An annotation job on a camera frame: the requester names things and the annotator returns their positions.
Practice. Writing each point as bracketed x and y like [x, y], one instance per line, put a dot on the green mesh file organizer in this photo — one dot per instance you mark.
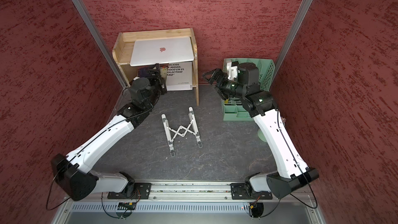
[257, 75]

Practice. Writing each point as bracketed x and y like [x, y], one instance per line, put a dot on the wooden shelf unit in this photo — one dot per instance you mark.
[124, 45]

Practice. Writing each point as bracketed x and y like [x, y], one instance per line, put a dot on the green pencil cup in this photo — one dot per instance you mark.
[261, 136]

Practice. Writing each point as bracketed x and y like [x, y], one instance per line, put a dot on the silver folding laptop stand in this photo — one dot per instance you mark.
[171, 134]

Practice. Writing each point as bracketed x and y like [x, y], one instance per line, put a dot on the aluminium corner post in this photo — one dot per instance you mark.
[297, 22]
[82, 10]

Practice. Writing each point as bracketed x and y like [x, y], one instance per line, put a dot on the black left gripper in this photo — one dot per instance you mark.
[157, 78]

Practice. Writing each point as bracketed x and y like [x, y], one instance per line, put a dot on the white book black lettering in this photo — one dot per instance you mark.
[179, 76]

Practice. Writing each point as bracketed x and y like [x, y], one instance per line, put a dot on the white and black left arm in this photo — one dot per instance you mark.
[74, 172]

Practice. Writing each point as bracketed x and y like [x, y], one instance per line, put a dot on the silver laptop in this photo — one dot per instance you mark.
[162, 51]

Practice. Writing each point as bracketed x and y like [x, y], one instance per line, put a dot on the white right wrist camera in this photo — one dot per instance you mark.
[232, 70]

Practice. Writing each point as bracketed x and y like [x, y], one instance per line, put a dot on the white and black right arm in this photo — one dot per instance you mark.
[293, 172]

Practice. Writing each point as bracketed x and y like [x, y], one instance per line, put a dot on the right aluminium corner post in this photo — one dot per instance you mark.
[297, 22]

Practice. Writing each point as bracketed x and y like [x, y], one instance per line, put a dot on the left aluminium corner post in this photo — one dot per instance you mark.
[82, 10]

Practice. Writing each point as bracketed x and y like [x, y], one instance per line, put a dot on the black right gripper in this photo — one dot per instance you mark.
[217, 72]

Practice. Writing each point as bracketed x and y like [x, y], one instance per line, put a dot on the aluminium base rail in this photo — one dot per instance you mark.
[185, 197]

